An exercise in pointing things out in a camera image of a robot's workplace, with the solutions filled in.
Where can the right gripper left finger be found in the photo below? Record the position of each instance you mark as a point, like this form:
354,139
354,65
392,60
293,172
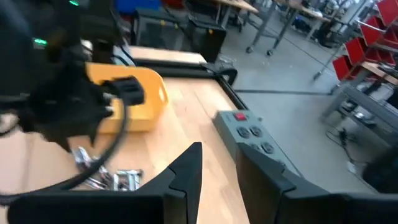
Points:
174,205

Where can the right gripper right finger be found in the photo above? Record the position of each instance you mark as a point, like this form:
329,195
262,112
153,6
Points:
273,202

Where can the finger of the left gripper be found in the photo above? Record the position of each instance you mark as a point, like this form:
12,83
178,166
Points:
96,112
53,118

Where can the silver AA battery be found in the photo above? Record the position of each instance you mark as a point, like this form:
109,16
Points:
136,180
104,174
122,180
81,157
94,184

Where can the yellow plastic bin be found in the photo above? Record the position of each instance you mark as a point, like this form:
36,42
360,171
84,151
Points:
149,93

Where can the black floor case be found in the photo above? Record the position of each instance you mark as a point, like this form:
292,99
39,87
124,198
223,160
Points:
161,31
205,40

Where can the blue floor tote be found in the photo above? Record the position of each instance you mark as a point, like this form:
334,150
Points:
136,6

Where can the grey metal workbench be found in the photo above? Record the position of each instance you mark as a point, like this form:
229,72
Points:
367,102

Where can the rolling slanted bin rack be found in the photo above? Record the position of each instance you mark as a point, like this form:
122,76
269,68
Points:
323,69

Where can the red slanted bin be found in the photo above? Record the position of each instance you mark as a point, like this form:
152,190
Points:
342,68
388,11
356,51
371,34

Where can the rolling metal table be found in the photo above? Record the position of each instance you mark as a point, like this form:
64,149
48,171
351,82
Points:
306,12

